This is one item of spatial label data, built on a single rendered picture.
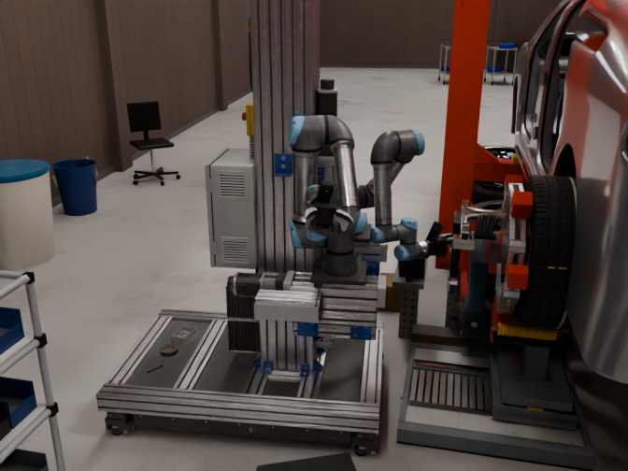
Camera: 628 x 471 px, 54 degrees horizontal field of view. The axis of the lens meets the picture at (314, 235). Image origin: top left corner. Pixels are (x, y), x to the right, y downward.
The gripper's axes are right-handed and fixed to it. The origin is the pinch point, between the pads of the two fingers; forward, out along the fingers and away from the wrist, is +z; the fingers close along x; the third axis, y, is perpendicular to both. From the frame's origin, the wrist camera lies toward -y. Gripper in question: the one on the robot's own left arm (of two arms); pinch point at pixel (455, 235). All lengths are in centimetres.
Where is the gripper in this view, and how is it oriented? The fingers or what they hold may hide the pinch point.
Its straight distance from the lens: 304.3
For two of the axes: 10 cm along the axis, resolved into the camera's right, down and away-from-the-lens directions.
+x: 5.3, 2.9, -8.0
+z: 8.5, -1.8, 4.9
